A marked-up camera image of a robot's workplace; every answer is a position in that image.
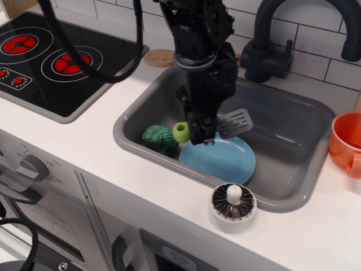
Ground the white toy mushroom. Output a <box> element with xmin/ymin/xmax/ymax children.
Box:
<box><xmin>208</xmin><ymin>183</ymin><xmax>257</xmax><ymax>227</ymax></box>

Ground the grey oven knob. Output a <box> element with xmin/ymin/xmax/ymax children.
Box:
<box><xmin>15</xmin><ymin>155</ymin><xmax>50</xmax><ymax>182</ymax></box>

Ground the black toy stove top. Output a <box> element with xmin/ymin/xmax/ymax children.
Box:
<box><xmin>1</xmin><ymin>12</ymin><xmax>136</xmax><ymax>124</ymax></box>

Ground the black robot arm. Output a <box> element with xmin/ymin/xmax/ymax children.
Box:
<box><xmin>160</xmin><ymin>1</ymin><xmax>238</xmax><ymax>145</ymax></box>

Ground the green handled grey spatula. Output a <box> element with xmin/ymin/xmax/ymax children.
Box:
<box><xmin>171</xmin><ymin>108</ymin><xmax>254</xmax><ymax>143</ymax></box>

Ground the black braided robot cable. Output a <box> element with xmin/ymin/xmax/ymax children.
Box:
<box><xmin>38</xmin><ymin>0</ymin><xmax>145</xmax><ymax>84</ymax></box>

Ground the dark grey toy faucet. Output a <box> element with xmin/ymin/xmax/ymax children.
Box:
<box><xmin>240</xmin><ymin>0</ymin><xmax>360</xmax><ymax>83</ymax></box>

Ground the black braided cable lower left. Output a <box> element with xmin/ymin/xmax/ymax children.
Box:
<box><xmin>0</xmin><ymin>217</ymin><xmax>39</xmax><ymax>271</ymax></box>

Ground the grey plastic sink basin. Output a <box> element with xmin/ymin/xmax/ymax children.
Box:
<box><xmin>113</xmin><ymin>67</ymin><xmax>334</xmax><ymax>213</ymax></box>

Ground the wooden spoon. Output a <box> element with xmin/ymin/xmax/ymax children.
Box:
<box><xmin>144</xmin><ymin>49</ymin><xmax>242</xmax><ymax>68</ymax></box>

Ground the black cabinet door handle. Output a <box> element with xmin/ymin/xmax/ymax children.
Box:
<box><xmin>112</xmin><ymin>236</ymin><xmax>135</xmax><ymax>271</ymax></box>

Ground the grey oven door handle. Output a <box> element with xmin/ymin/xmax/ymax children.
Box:
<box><xmin>1</xmin><ymin>171</ymin><xmax>48</xmax><ymax>205</ymax></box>

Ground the blue plastic plate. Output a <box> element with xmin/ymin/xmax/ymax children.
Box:
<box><xmin>179</xmin><ymin>133</ymin><xmax>256</xmax><ymax>185</ymax></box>

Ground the green toy broccoli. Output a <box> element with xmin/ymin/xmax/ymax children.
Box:
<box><xmin>142</xmin><ymin>125</ymin><xmax>179</xmax><ymax>155</ymax></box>

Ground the orange plastic cup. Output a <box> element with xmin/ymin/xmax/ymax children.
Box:
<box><xmin>329</xmin><ymin>111</ymin><xmax>360</xmax><ymax>179</ymax></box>

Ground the wooden corner post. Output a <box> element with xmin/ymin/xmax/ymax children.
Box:
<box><xmin>1</xmin><ymin>0</ymin><xmax>38</xmax><ymax>19</ymax></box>

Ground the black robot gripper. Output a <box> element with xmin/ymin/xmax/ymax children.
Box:
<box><xmin>176</xmin><ymin>42</ymin><xmax>237</xmax><ymax>145</ymax></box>

